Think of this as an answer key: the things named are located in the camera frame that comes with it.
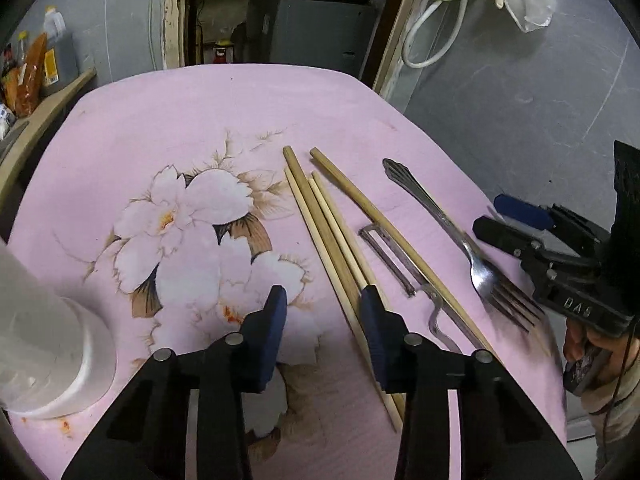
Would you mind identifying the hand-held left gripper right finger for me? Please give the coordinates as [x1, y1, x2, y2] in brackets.
[360, 285, 583, 480]

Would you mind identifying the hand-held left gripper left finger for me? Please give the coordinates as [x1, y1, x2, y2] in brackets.
[60, 285, 288, 480]

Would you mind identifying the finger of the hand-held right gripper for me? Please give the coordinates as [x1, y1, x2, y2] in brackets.
[472, 216, 544, 261]
[494, 193, 608, 261]

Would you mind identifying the silver metal fork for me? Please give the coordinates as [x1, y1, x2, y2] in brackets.
[382, 158, 546, 333]

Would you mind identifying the metal vegetable peeler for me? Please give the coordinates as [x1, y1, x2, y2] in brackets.
[358, 225, 463, 353]

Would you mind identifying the white plastic utensil holder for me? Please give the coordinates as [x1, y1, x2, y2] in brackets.
[0, 237, 118, 418]

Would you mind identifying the person's right hand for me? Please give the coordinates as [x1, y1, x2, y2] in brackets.
[564, 317, 640, 413]

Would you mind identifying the pink floral tablecloth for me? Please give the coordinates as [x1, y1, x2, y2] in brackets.
[7, 63, 568, 480]

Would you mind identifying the grey cabinet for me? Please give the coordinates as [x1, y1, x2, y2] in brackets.
[247, 0, 377, 81]

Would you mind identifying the wooden side counter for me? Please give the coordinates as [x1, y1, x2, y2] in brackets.
[0, 67, 97, 181]

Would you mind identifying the large dark sauce jug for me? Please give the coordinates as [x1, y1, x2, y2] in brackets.
[42, 7, 81, 96]

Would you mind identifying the orange snack packet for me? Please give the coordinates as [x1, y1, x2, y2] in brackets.
[11, 32, 49, 116]

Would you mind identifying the white hose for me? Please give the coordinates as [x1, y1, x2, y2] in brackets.
[402, 0, 496, 68]

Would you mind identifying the worn wooden door frame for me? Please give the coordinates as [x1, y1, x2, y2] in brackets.
[162, 0, 443, 103]

